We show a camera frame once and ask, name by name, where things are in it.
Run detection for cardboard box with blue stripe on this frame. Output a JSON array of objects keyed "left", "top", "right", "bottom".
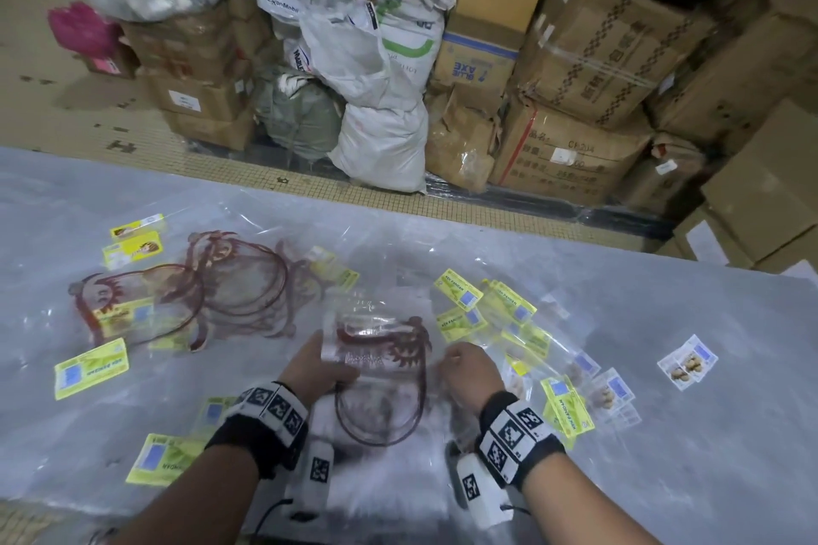
[{"left": 431, "top": 14, "right": 522, "bottom": 95}]

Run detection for cardboard box with white label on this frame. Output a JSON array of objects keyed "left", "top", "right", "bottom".
[{"left": 145, "top": 68, "right": 254, "bottom": 123}]

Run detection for cardboard boxes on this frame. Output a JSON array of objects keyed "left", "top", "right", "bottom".
[{"left": 654, "top": 100, "right": 818, "bottom": 274}]

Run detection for white labelled bag apart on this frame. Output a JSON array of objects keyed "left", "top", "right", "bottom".
[{"left": 656, "top": 333, "right": 720, "bottom": 393}]

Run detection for torn brown cardboard box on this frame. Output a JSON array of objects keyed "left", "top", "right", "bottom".
[{"left": 424, "top": 88, "right": 503, "bottom": 194}]

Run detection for pink plastic bag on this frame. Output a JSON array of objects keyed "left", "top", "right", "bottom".
[{"left": 48, "top": 1, "right": 123, "bottom": 60}]

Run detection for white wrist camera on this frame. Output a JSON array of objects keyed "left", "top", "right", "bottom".
[
  {"left": 284, "top": 439, "right": 336, "bottom": 517},
  {"left": 454, "top": 451, "right": 516, "bottom": 531}
]

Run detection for clear bags with labels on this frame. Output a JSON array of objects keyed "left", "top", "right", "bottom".
[{"left": 54, "top": 209, "right": 640, "bottom": 491}]

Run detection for black marker wristband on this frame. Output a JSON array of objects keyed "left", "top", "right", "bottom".
[
  {"left": 204, "top": 379, "right": 310, "bottom": 480},
  {"left": 477, "top": 389, "right": 568, "bottom": 491}
]

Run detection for grey-green sack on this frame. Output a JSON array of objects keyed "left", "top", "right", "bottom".
[{"left": 252, "top": 68, "right": 343, "bottom": 159}]

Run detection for cardboard box with checker pattern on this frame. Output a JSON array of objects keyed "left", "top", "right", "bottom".
[{"left": 514, "top": 0, "right": 717, "bottom": 130}]

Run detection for plain white sack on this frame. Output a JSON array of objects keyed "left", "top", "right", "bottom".
[{"left": 326, "top": 100, "right": 429, "bottom": 194}]

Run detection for person's left hand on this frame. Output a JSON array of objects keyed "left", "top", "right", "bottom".
[{"left": 279, "top": 330, "right": 362, "bottom": 410}]

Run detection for person's right forearm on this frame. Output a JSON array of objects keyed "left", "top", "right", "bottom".
[{"left": 527, "top": 451, "right": 665, "bottom": 545}]

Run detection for grey table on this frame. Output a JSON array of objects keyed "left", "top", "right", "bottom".
[{"left": 0, "top": 145, "right": 818, "bottom": 545}]

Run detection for low cardboard box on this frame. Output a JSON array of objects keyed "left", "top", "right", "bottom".
[{"left": 159, "top": 108, "right": 256, "bottom": 153}]

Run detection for small cardboard box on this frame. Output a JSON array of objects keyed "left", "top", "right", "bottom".
[{"left": 83, "top": 46, "right": 139, "bottom": 79}]

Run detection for small labelled brown box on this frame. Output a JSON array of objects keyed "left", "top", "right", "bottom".
[{"left": 616, "top": 132, "right": 707, "bottom": 214}]

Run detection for person's left forearm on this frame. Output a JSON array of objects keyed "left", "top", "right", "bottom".
[{"left": 124, "top": 445, "right": 263, "bottom": 545}]

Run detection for person's right hand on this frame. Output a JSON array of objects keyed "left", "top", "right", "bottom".
[{"left": 441, "top": 341, "right": 506, "bottom": 415}]

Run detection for dark cardboard box red marks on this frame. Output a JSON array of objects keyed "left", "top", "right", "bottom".
[{"left": 121, "top": 8, "right": 251, "bottom": 86}]

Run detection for cardboard box with red print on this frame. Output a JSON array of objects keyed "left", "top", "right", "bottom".
[{"left": 488, "top": 97, "right": 656, "bottom": 207}]

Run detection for stack of bagged red headbands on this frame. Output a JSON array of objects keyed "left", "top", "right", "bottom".
[{"left": 319, "top": 295, "right": 435, "bottom": 450}]

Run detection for large brown cardboard box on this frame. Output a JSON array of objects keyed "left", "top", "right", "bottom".
[{"left": 645, "top": 11, "right": 818, "bottom": 150}]

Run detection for white sack with green print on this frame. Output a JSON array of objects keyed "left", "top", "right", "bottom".
[{"left": 369, "top": 0, "right": 456, "bottom": 112}]

